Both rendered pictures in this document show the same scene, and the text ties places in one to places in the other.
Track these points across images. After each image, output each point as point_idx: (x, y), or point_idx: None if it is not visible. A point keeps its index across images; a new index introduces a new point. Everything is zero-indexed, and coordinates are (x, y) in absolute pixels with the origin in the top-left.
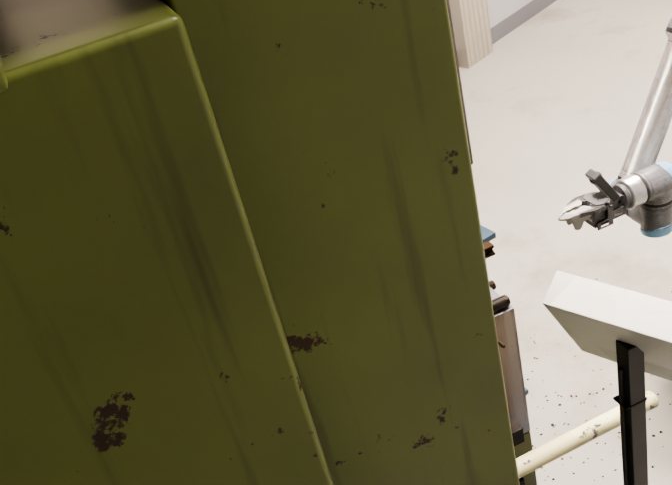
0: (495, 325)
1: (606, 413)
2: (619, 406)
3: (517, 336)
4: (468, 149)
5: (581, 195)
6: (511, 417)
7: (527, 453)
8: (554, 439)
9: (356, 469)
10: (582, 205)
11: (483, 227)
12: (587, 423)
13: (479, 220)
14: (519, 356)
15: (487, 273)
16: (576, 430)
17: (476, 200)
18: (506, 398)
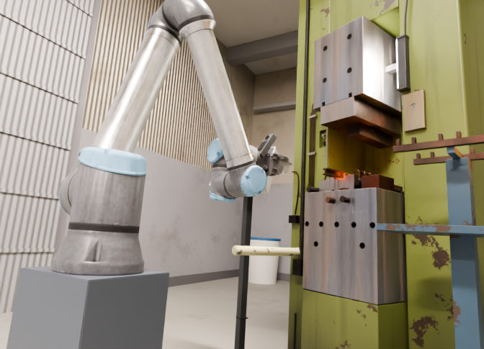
0: (294, 161)
1: (258, 247)
2: (252, 200)
3: (305, 212)
4: (296, 96)
5: (279, 155)
6: (294, 215)
7: (292, 248)
8: (281, 247)
9: None
10: (278, 161)
11: (394, 224)
12: (266, 247)
13: (295, 119)
14: (304, 227)
15: (294, 139)
16: (271, 247)
17: (295, 113)
18: (292, 196)
